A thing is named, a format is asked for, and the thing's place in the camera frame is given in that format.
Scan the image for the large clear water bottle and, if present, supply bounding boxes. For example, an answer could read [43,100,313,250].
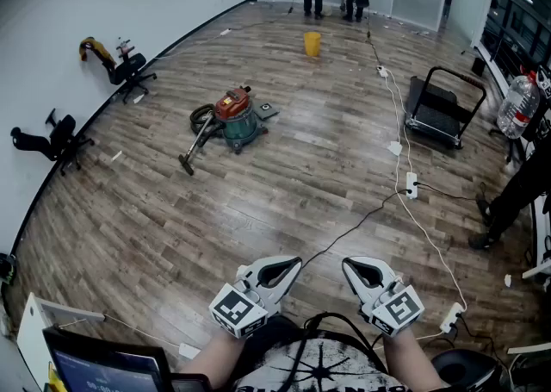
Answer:
[496,71,542,140]

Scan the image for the person's black trousers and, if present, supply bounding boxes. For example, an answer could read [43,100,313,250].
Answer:
[247,314,311,352]

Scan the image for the black floor cable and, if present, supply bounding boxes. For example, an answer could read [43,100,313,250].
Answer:
[299,188,410,271]

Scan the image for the black helmet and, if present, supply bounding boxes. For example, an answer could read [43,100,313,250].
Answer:
[0,252,18,287]

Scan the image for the black platform trolley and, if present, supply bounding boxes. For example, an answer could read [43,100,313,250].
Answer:
[404,65,488,152]

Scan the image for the black chest cable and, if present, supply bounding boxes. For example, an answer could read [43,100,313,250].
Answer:
[279,311,391,392]

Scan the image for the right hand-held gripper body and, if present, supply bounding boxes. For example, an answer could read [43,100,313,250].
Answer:
[359,276,425,337]

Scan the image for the red vacuum cleaner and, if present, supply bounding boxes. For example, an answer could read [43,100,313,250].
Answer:
[213,84,270,156]

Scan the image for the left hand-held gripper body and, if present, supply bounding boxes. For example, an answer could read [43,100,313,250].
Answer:
[209,264,281,339]

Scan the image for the crumpled white paper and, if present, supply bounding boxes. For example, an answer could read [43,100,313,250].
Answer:
[178,342,201,361]

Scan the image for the black office chair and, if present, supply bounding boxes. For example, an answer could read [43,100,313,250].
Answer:
[102,39,158,106]
[9,107,96,177]

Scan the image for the black extension cable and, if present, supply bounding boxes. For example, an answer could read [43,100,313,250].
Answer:
[365,6,384,68]

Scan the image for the yellow bucket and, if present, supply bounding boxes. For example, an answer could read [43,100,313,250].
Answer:
[303,31,323,58]

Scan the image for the metal vacuum wand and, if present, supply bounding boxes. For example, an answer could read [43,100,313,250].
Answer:
[177,113,218,177]

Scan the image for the black tablet screen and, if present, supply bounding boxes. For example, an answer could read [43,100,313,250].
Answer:
[41,324,176,392]

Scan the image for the person's left forearm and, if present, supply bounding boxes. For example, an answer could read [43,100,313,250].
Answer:
[177,328,251,392]

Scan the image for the person's printed t-shirt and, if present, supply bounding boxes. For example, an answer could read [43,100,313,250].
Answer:
[232,329,412,392]

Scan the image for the yellow jacket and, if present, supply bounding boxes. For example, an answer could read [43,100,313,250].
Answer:
[78,35,118,72]

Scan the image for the person's right forearm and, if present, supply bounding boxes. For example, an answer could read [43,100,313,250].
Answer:
[381,329,449,392]

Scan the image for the black round stool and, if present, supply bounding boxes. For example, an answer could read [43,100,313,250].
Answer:
[430,348,513,392]

